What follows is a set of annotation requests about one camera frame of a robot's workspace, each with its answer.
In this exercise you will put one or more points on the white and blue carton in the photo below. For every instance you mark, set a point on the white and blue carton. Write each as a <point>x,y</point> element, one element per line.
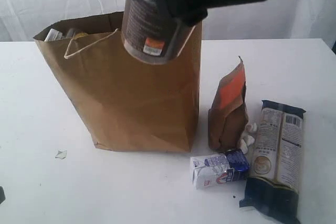
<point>218,169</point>

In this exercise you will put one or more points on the brown paper bag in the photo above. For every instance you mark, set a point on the brown paper bag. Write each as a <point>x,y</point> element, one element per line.
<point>126,105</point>

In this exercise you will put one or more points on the brown pouch with orange band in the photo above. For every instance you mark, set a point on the brown pouch with orange band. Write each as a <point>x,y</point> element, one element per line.
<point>227,116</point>

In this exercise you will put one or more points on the pull-tab can dark grains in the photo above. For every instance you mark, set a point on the pull-tab can dark grains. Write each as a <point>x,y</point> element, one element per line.
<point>149,37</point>

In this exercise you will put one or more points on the small torn plastic scrap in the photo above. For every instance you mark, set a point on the small torn plastic scrap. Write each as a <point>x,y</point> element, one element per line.
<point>61,154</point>

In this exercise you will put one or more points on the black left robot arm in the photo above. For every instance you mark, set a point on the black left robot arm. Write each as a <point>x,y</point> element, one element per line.
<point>2,195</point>

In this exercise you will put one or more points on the yellow millet bottle white cap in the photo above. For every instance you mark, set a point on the yellow millet bottle white cap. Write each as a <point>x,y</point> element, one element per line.
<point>74,33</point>

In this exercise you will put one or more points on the long noodle package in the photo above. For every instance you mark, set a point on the long noodle package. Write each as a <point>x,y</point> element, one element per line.
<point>272,186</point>

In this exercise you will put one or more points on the white lump lower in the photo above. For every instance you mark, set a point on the white lump lower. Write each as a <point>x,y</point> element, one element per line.
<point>242,146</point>

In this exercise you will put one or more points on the clear jar with gold lid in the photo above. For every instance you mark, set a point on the clear jar with gold lid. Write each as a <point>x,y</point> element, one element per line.
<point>54,35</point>

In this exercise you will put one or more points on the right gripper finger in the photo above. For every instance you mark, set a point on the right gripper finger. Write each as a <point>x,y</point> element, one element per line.
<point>179,20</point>

